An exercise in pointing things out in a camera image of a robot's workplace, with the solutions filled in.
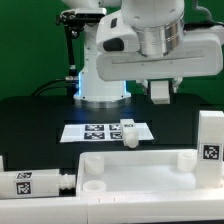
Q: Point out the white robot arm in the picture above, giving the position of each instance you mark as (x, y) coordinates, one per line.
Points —
(145, 41)

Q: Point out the white L-shaped obstacle wall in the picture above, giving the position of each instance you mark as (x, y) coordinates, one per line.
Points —
(68, 208)

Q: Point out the white marker sheet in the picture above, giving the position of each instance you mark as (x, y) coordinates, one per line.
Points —
(91, 133)

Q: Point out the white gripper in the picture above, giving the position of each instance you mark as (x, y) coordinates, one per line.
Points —
(199, 54)

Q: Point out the black camera on stand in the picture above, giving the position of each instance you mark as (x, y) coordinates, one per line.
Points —
(74, 21)

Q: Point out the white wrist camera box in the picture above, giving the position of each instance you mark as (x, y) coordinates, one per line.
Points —
(114, 35)

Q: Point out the white desk top tray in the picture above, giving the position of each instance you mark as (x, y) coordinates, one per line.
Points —
(143, 172)

